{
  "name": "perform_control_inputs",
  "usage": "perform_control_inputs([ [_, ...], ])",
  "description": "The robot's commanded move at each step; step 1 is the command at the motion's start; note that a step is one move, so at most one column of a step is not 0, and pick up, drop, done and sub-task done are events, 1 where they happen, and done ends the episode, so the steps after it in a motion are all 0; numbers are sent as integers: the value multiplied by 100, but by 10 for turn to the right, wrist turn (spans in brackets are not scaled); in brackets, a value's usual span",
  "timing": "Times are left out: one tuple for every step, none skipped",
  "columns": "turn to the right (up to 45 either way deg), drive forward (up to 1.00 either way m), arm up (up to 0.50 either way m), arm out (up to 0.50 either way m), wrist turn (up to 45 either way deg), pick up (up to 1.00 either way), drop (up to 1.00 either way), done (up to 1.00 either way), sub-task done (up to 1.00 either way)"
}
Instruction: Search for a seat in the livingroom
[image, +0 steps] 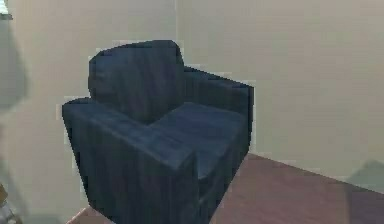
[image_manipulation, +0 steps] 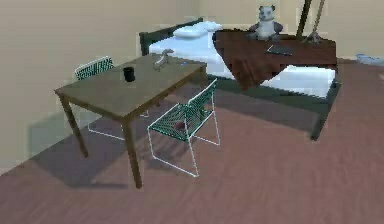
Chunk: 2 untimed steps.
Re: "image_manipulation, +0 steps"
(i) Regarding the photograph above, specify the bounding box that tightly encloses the brown wooden table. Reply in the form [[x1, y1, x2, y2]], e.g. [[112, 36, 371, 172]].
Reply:
[[54, 53, 209, 190]]

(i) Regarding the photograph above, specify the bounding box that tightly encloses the pale blue cloth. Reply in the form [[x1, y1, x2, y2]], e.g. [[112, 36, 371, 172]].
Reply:
[[355, 53, 384, 67]]

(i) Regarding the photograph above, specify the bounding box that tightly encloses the grey panda plush toy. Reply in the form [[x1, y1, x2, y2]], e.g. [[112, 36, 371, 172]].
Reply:
[[248, 4, 284, 42]]

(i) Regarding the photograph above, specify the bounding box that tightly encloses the grey animal figurine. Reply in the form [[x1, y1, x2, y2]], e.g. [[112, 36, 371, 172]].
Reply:
[[152, 48, 175, 72]]

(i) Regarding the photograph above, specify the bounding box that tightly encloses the black cup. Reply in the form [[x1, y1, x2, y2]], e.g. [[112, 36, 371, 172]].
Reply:
[[122, 66, 137, 83]]

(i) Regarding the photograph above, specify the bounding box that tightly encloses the dark red blanket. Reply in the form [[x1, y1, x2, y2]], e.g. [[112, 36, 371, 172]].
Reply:
[[212, 28, 338, 92]]

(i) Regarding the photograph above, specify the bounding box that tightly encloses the green wire chair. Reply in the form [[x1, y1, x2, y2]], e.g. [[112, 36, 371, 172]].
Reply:
[[147, 78, 222, 178], [73, 55, 151, 141]]

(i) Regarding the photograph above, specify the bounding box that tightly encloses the dark framed bed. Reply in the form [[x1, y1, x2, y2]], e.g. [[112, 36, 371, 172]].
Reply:
[[138, 17, 342, 142]]

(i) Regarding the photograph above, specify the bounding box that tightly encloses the white pillow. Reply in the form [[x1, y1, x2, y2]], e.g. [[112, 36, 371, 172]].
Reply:
[[172, 20, 223, 39]]

